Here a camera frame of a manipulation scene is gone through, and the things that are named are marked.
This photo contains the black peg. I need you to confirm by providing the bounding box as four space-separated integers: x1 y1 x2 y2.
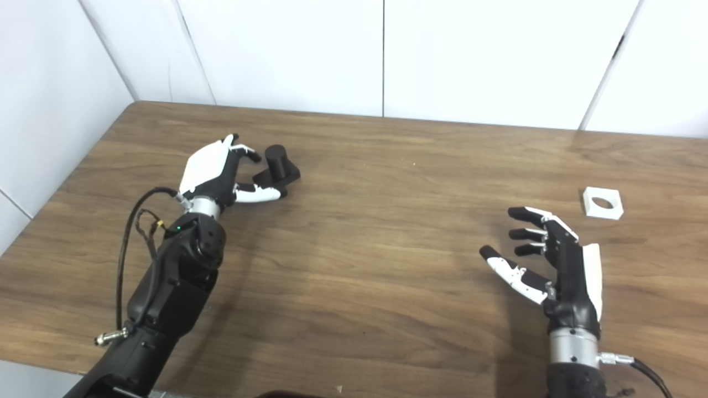
253 144 301 191

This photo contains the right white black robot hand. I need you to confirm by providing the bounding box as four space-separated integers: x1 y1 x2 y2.
479 206 603 339

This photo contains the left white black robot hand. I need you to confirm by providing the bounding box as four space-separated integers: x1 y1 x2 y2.
178 133 288 210

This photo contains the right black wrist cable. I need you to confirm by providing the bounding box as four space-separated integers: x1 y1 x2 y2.
597 352 673 398

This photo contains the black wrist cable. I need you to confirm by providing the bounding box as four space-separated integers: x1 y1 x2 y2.
94 186 186 347
597 352 673 398

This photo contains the left arm thin wire bundle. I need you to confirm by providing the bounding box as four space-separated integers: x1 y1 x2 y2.
136 209 166 260

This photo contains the white square piece with hole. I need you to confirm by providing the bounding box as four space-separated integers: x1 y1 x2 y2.
582 187 624 221

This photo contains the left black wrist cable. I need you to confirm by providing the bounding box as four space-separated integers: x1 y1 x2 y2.
94 186 186 347

